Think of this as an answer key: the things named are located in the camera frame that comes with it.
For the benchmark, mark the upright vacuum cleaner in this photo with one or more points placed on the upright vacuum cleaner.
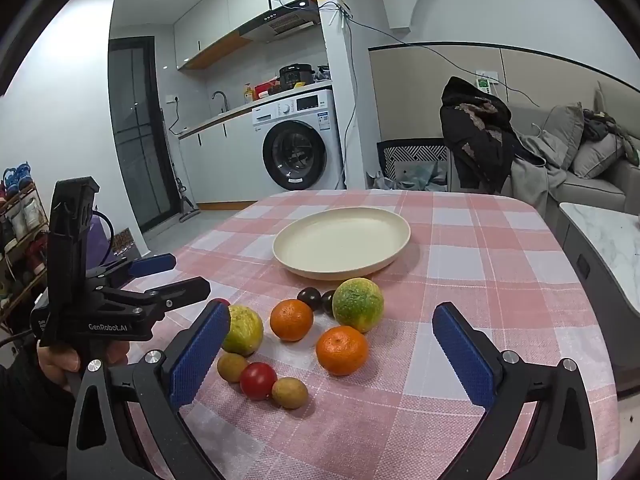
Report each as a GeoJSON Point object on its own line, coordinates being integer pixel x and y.
{"type": "Point", "coordinates": [186, 205]}

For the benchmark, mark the small brown longan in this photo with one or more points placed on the small brown longan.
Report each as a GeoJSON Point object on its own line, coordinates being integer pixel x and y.
{"type": "Point", "coordinates": [231, 367]}
{"type": "Point", "coordinates": [290, 393]}

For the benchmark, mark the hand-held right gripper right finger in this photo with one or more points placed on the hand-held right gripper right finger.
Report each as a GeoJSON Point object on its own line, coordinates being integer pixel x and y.
{"type": "Point", "coordinates": [465, 357]}

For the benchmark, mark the grey blanket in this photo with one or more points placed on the grey blanket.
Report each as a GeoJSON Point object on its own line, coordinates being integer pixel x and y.
{"type": "Point", "coordinates": [537, 175]}

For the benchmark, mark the person's left hand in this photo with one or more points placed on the person's left hand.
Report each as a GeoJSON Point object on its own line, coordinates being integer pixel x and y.
{"type": "Point", "coordinates": [52, 362]}

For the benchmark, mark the pile of dark clothes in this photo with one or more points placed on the pile of dark clothes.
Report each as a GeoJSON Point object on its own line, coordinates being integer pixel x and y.
{"type": "Point", "coordinates": [607, 125]}

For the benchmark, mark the shoe rack with shoes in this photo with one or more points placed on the shoe rack with shoes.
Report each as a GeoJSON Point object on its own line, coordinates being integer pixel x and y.
{"type": "Point", "coordinates": [20, 230]}

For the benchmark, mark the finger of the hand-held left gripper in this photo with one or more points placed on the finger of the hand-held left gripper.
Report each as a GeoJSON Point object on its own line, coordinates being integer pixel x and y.
{"type": "Point", "coordinates": [187, 292]}
{"type": "Point", "coordinates": [152, 264]}

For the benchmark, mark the small grey pillow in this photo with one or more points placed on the small grey pillow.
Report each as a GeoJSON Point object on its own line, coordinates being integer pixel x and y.
{"type": "Point", "coordinates": [597, 155]}

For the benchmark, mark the large green orange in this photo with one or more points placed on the large green orange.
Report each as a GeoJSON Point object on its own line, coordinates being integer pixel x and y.
{"type": "Point", "coordinates": [357, 305]}

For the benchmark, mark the person's left forearm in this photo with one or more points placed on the person's left forearm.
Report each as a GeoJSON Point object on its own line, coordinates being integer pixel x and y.
{"type": "Point", "coordinates": [25, 420]}

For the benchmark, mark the white washing machine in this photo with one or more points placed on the white washing machine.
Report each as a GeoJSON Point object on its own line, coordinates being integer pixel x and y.
{"type": "Point", "coordinates": [300, 150]}

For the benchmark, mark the pink checked tablecloth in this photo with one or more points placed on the pink checked tablecloth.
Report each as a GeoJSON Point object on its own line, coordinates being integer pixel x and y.
{"type": "Point", "coordinates": [450, 260]}

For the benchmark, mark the yellow detergent bottle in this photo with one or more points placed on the yellow detergent bottle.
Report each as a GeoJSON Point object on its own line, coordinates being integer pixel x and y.
{"type": "Point", "coordinates": [248, 94]}

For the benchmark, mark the black pressure cooker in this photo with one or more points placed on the black pressure cooker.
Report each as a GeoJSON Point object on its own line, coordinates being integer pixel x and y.
{"type": "Point", "coordinates": [296, 76]}

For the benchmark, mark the yellow green guava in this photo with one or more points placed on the yellow green guava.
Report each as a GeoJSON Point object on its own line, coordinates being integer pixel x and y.
{"type": "Point", "coordinates": [246, 332]}

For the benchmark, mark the grey sofa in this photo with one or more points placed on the grey sofa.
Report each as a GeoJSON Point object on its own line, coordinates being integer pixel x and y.
{"type": "Point", "coordinates": [600, 190]}

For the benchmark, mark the cream round plate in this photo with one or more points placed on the cream round plate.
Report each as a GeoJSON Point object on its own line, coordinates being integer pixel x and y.
{"type": "Point", "coordinates": [340, 245]}

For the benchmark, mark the large grey pillow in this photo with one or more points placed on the large grey pillow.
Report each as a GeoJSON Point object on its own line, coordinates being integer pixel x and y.
{"type": "Point", "coordinates": [565, 132]}

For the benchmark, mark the white upper kitchen cabinets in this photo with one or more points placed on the white upper kitchen cabinets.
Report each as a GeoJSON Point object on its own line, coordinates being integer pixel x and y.
{"type": "Point", "coordinates": [225, 15]}

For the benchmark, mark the silver range hood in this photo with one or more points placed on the silver range hood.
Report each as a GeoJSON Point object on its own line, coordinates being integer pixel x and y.
{"type": "Point", "coordinates": [280, 22]}

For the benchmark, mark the wall outlet with green plug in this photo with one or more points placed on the wall outlet with green plug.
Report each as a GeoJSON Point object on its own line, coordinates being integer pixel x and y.
{"type": "Point", "coordinates": [485, 81]}

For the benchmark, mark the dark purple plum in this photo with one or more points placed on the dark purple plum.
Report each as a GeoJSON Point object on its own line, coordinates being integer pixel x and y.
{"type": "Point", "coordinates": [327, 304]}
{"type": "Point", "coordinates": [310, 297]}

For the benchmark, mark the red storage box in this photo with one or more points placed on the red storage box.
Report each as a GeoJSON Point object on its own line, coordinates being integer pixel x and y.
{"type": "Point", "coordinates": [265, 91]}

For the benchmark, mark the white kitchen counter cabinets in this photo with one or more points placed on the white kitchen counter cabinets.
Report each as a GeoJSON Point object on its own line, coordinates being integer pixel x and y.
{"type": "Point", "coordinates": [220, 160]}

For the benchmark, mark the orange tangerine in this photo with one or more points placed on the orange tangerine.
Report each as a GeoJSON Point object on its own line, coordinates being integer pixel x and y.
{"type": "Point", "coordinates": [342, 350]}
{"type": "Point", "coordinates": [291, 320]}

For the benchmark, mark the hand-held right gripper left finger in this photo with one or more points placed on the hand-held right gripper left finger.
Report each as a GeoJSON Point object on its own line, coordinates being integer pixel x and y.
{"type": "Point", "coordinates": [195, 360]}

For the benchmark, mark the black jacket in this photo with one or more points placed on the black jacket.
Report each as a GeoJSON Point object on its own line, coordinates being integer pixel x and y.
{"type": "Point", "coordinates": [475, 130]}

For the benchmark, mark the dark glass door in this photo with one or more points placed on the dark glass door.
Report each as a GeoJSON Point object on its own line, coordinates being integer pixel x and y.
{"type": "Point", "coordinates": [137, 135]}

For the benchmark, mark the curved kitchen faucet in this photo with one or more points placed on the curved kitchen faucet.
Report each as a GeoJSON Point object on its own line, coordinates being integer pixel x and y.
{"type": "Point", "coordinates": [220, 97]}

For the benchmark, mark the black white patterned box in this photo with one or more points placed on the black white patterned box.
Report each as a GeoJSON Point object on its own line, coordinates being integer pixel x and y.
{"type": "Point", "coordinates": [415, 152]}

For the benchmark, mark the marble side table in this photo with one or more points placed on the marble side table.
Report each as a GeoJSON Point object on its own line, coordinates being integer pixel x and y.
{"type": "Point", "coordinates": [605, 245]}

